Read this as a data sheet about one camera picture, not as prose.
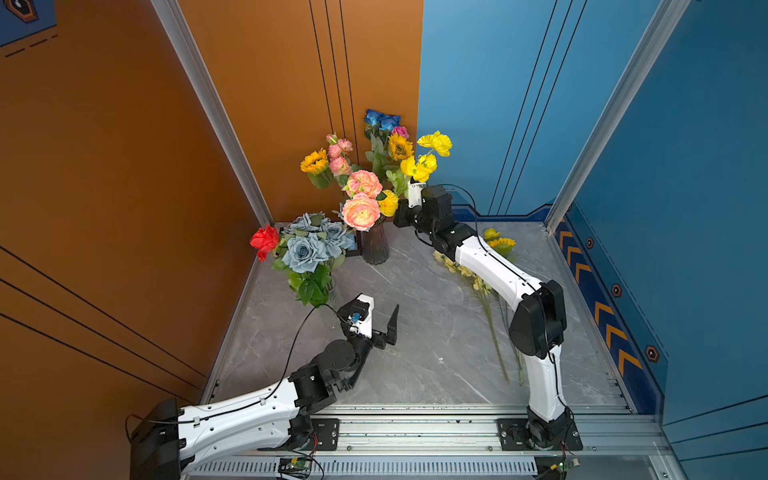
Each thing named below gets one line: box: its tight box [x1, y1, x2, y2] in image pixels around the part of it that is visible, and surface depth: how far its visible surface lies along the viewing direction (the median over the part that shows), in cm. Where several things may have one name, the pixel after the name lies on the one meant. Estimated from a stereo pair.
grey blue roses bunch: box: [273, 212, 356, 307], surface depth 72 cm
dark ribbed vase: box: [360, 221, 390, 265], surface depth 107 cm
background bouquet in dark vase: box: [300, 110, 414, 265], surface depth 82 cm
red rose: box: [249, 223, 279, 263], surface depth 67 cm
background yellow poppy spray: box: [400, 130, 453, 183], surface depth 67 cm
